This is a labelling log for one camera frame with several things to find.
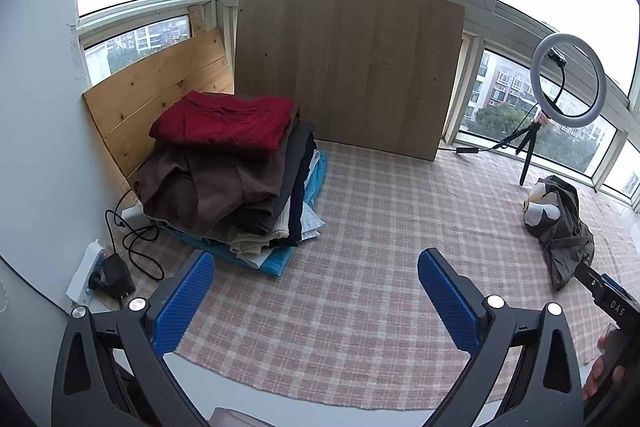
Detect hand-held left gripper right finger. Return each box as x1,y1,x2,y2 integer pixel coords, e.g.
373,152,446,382
417,248,586,427

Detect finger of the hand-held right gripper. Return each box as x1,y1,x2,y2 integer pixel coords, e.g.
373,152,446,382
574,258,609,291

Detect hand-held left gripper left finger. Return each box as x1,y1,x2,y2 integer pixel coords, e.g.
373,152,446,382
50,251,216,427

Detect grey daisy print t-shirt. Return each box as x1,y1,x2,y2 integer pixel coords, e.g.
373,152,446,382
522,175,596,292

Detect stack of folded clothes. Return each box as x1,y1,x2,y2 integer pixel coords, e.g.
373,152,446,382
127,90,328,279

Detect person's right hand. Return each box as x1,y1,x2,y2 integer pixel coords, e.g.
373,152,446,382
581,335,627,404

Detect black power adapter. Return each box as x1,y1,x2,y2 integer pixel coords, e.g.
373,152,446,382
87,253,137,309

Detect small white box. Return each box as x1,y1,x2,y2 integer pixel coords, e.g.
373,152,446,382
122,204,151,228

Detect white power strip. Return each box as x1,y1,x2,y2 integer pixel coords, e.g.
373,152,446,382
66,239,113,308

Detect pink plaid blanket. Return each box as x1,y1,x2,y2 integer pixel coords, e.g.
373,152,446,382
90,139,640,410

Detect black tripod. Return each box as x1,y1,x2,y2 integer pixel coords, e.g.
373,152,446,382
487,104,551,186

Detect apartment buildings outside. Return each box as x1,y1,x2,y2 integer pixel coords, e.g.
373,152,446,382
82,0,640,198

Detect pine plank board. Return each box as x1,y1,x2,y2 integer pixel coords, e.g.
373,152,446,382
82,28,236,195

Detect black phone clamp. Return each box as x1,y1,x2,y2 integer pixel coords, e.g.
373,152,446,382
547,48,568,105

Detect large light wooden board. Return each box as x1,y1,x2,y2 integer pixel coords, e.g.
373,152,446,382
234,0,466,162

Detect thin wooden slat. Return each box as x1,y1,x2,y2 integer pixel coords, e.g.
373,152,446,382
187,4,208,38

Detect thin black cable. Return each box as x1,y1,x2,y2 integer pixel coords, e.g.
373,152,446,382
105,189,166,280

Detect black ring light cable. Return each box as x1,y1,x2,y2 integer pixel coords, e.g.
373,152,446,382
439,104,538,155

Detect white ring light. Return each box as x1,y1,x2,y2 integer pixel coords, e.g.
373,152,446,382
530,32,608,128

